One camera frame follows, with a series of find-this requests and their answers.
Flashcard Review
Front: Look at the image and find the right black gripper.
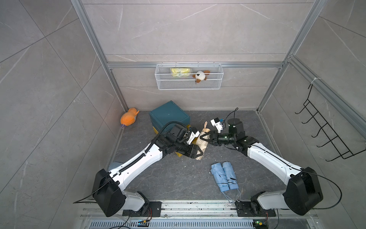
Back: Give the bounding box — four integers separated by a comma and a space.
200, 131, 235, 146

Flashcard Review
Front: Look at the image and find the beige umbrella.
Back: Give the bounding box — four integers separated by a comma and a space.
195, 121, 210, 160

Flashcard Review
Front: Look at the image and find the blue umbrella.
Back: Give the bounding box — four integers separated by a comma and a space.
211, 163, 230, 192
222, 162, 239, 190

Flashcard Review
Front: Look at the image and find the teal drawer cabinet yellow base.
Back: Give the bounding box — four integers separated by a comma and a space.
144, 101, 198, 157

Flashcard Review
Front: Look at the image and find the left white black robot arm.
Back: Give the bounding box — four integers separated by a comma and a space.
91, 121, 203, 217

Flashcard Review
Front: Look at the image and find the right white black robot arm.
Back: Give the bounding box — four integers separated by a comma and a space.
200, 131, 324, 216

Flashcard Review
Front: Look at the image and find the brown white plush dog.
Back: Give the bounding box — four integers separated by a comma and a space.
193, 70, 210, 84

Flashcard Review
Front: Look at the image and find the yellow packet in basket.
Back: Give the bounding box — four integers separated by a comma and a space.
170, 68, 192, 77

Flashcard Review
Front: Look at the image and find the orange plush toy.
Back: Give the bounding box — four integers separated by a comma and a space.
120, 108, 140, 127

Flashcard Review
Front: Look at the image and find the blue grey sponge pad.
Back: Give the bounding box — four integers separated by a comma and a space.
108, 162, 122, 171

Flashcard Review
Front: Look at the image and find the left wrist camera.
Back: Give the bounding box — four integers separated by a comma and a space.
186, 130, 200, 145

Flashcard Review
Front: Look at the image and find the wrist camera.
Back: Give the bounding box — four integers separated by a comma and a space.
210, 117, 224, 133
186, 130, 200, 145

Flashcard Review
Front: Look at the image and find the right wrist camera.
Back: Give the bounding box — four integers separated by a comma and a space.
210, 117, 224, 133

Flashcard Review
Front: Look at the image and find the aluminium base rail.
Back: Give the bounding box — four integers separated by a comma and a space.
73, 200, 323, 229

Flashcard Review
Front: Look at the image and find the white wire wall basket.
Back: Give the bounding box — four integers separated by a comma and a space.
154, 63, 224, 90

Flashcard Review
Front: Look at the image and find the aluminium frame profile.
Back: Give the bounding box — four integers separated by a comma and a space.
71, 1, 366, 136

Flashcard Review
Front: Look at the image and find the black wall hook rack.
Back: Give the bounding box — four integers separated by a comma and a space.
295, 84, 366, 162

